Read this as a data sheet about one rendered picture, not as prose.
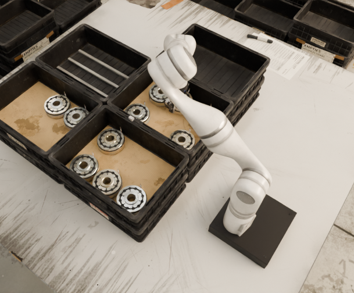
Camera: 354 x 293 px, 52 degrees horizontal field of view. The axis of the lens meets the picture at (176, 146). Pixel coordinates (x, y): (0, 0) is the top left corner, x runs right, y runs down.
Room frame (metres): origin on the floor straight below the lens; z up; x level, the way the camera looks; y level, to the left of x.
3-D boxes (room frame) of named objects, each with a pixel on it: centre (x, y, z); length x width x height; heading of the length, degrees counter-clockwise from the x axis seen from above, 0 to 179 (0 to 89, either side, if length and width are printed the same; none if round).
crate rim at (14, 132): (0.89, 0.53, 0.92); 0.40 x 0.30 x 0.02; 55
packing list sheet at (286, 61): (1.45, -0.49, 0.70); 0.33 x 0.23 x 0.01; 55
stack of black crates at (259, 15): (2.12, -0.60, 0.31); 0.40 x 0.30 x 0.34; 55
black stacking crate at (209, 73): (1.16, -0.14, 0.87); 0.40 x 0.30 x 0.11; 55
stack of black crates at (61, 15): (2.16, 0.77, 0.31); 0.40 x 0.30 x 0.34; 145
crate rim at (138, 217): (0.66, 0.20, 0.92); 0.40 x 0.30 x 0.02; 55
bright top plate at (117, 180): (0.60, 0.24, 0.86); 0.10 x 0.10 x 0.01
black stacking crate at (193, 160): (0.91, 0.03, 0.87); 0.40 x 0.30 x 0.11; 55
